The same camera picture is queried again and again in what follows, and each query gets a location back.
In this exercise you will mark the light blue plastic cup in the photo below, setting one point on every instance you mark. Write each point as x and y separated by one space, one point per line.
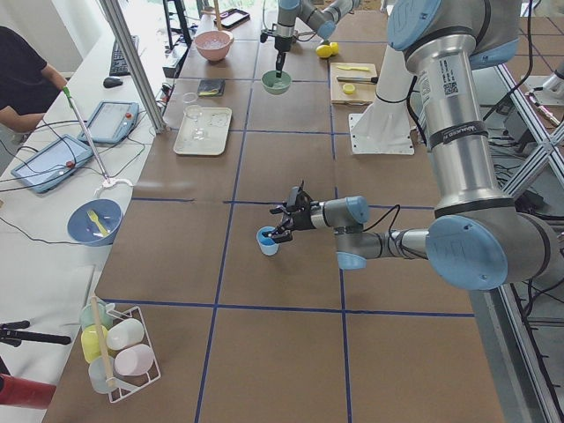
265 242

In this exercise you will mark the green bowl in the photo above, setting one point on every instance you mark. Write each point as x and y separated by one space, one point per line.
276 84

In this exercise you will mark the pink bowl with ice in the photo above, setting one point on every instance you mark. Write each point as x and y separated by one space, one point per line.
214 45

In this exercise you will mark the blue bowl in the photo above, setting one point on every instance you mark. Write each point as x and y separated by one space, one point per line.
82 229

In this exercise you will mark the yellow lemon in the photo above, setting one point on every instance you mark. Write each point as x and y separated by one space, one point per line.
334 47
324 51

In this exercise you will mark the dark tray with glasses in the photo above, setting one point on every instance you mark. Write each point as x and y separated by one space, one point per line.
233 17

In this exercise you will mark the wooden cutting board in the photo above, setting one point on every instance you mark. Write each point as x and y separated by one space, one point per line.
364 93

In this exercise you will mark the half lemon slice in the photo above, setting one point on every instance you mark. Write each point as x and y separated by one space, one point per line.
348 88

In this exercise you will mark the yellow plastic knife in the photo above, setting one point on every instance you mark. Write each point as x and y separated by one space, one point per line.
353 68

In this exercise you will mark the metal muddler black cap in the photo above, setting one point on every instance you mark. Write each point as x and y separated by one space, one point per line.
358 80

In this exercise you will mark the clear glass coaster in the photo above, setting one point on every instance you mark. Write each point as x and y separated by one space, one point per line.
189 98

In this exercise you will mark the clear wine glass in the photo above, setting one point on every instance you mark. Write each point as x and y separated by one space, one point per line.
193 112

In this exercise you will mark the cream serving tray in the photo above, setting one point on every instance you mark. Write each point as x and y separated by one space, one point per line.
215 122

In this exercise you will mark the black keyboard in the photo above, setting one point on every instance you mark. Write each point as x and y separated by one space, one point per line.
118 63

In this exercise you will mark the black computer mouse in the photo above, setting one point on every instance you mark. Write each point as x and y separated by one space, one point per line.
112 82

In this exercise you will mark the far blue teach pendant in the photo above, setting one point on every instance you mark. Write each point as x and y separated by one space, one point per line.
112 121

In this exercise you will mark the blue teach pendant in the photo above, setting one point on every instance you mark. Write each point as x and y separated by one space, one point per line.
53 164
112 121

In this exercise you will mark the white plastic cup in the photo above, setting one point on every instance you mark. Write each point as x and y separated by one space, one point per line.
126 333

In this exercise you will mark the yellow plastic fork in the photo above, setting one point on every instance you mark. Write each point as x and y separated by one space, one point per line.
93 216

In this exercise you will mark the pink plastic cup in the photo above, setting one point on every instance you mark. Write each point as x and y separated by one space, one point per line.
134 360

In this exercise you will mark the green plastic cup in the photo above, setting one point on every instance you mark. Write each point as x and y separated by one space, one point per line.
106 309

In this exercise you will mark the reacher grabber stick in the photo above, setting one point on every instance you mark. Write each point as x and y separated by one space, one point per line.
108 181

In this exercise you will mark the yellow plastic cup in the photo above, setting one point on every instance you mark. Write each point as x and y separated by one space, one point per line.
90 343

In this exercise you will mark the clear plastic cup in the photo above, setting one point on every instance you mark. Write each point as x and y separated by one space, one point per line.
98 377

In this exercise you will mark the near blue teach pendant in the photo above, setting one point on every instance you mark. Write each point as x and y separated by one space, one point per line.
53 164

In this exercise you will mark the person in black shirt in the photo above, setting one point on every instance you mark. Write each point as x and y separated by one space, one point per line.
29 84

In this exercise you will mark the black tripod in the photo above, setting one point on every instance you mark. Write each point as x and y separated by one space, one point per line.
14 333

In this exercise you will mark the red cylinder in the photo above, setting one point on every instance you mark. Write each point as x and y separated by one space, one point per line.
25 393

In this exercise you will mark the aluminium frame post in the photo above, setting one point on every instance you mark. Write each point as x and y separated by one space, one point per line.
117 22

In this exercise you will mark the white wire cup rack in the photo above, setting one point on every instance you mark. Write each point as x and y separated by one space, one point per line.
126 386

